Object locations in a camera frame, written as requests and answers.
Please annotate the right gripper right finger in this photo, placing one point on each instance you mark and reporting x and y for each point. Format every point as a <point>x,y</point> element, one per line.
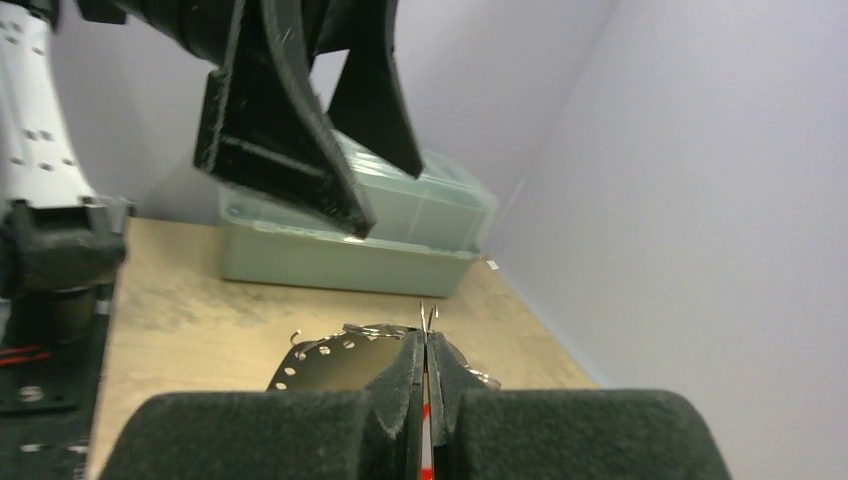
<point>483,433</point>

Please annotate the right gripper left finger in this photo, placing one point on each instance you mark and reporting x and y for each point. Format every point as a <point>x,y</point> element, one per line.
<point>370,433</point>

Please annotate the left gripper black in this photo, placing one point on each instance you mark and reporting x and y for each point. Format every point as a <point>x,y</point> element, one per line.
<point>262,129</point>

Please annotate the large white keyring with keys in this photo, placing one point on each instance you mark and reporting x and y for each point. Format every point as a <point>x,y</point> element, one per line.
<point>338,361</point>

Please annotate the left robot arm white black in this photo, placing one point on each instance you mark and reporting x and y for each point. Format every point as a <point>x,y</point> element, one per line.
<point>57,234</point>

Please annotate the clear plastic storage box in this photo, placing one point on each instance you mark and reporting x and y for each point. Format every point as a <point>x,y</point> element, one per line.
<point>429,232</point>

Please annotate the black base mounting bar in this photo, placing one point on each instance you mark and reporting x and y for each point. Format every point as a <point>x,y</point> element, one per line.
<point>52,356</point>

